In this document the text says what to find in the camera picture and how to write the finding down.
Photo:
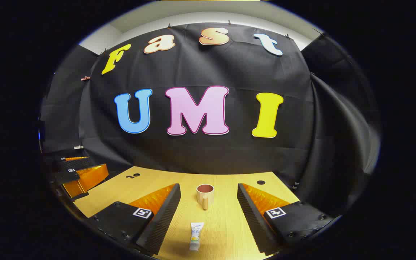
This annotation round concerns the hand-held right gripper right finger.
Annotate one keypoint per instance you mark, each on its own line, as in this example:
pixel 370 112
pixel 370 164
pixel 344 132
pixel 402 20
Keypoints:
pixel 253 216

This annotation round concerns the white toothpaste tube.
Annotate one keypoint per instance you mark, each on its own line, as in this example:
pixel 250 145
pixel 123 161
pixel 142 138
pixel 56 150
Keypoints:
pixel 196 236

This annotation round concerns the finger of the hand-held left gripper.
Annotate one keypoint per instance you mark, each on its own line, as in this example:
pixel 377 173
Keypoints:
pixel 65 176
pixel 78 165

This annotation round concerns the beige cup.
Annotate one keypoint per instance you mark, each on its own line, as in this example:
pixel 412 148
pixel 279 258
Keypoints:
pixel 200 195

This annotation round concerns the wooden desktop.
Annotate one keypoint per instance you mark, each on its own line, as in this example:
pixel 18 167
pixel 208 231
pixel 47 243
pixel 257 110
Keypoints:
pixel 222 220

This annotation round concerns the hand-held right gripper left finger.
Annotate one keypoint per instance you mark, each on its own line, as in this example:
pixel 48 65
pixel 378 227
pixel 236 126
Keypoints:
pixel 164 216

